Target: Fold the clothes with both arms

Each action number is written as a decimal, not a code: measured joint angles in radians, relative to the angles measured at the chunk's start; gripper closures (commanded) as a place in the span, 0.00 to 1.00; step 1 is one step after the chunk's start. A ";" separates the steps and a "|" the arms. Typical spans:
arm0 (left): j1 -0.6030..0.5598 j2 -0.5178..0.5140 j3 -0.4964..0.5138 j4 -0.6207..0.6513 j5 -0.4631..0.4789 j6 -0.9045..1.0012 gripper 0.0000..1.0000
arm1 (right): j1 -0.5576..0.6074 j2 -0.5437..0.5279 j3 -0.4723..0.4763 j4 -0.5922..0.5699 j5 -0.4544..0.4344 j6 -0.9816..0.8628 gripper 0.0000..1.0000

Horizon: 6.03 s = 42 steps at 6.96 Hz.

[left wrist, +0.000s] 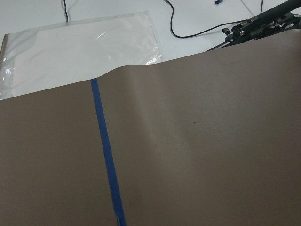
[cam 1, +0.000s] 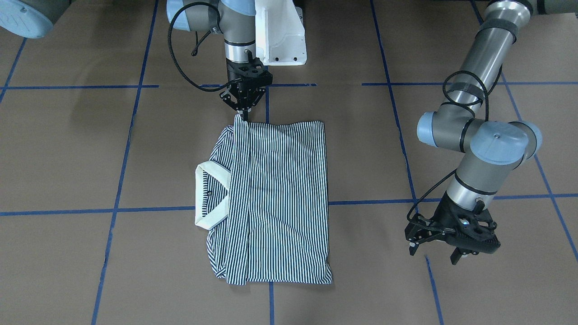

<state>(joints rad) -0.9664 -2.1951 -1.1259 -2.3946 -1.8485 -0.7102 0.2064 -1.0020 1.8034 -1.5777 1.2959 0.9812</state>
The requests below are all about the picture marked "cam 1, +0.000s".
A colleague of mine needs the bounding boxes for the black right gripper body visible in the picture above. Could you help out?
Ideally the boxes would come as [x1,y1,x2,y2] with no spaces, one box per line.
[226,58,273,93]

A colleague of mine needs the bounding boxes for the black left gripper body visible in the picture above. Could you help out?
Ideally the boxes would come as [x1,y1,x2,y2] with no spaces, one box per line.
[436,193,500,254]

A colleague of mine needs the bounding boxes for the striped polo shirt white collar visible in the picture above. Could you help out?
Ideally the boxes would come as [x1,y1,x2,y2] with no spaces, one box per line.
[194,113,334,286]

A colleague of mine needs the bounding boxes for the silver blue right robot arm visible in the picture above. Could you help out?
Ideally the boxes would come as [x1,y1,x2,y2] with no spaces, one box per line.
[0,0,273,121]

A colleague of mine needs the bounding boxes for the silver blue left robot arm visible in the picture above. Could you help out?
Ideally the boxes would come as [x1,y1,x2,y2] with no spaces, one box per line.
[404,0,577,264]

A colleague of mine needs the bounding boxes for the white pedestal base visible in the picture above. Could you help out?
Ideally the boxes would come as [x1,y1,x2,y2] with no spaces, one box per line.
[255,0,308,66]

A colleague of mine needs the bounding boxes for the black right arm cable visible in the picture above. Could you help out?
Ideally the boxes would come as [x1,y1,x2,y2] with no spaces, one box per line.
[168,2,233,93]

